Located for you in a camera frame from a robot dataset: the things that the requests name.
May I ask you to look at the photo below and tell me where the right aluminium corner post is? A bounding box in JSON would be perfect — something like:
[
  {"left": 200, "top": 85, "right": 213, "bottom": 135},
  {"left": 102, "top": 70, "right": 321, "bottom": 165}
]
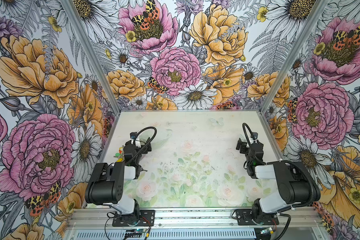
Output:
[{"left": 260, "top": 0, "right": 329, "bottom": 114}]

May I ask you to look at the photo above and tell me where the left aluminium corner post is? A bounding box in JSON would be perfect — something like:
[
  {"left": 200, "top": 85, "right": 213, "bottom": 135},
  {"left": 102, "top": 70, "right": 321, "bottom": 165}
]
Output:
[{"left": 62, "top": 1, "right": 121, "bottom": 117}]

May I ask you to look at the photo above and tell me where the aluminium front rail frame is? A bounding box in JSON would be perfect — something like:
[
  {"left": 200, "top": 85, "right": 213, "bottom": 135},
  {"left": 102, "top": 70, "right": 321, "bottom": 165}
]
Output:
[{"left": 64, "top": 207, "right": 330, "bottom": 240}]

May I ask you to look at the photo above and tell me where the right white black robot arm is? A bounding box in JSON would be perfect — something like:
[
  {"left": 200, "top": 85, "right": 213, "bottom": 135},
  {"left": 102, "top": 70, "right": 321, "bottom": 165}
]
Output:
[{"left": 236, "top": 123, "right": 321, "bottom": 225}]

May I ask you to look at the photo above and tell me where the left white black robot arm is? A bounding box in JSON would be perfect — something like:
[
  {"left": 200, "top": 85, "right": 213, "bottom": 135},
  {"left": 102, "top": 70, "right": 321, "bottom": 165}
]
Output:
[{"left": 85, "top": 127, "right": 157, "bottom": 227}]

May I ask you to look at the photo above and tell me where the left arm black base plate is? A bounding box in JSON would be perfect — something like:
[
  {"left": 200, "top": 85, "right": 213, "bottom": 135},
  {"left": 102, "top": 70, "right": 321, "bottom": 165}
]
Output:
[{"left": 112, "top": 210, "right": 156, "bottom": 227}]

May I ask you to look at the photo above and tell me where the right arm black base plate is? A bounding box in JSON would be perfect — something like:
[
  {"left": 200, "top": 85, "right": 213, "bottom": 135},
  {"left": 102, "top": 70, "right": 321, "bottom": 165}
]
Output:
[{"left": 231, "top": 209, "right": 279, "bottom": 226}]

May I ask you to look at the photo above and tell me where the aluminium corner post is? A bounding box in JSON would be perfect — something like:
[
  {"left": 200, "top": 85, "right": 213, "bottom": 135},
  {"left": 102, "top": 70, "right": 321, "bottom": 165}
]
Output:
[
  {"left": 260, "top": 0, "right": 329, "bottom": 114},
  {"left": 62, "top": 1, "right": 121, "bottom": 117}
]

